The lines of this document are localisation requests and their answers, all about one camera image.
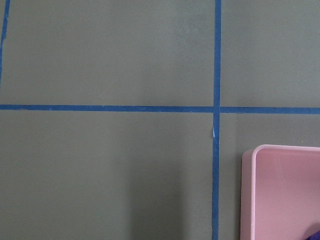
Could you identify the purple microfiber cloth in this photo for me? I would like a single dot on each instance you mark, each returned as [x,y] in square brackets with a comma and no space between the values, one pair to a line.
[315,236]

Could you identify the pink plastic tray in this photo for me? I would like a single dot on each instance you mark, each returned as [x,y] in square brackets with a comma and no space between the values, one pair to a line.
[280,193]

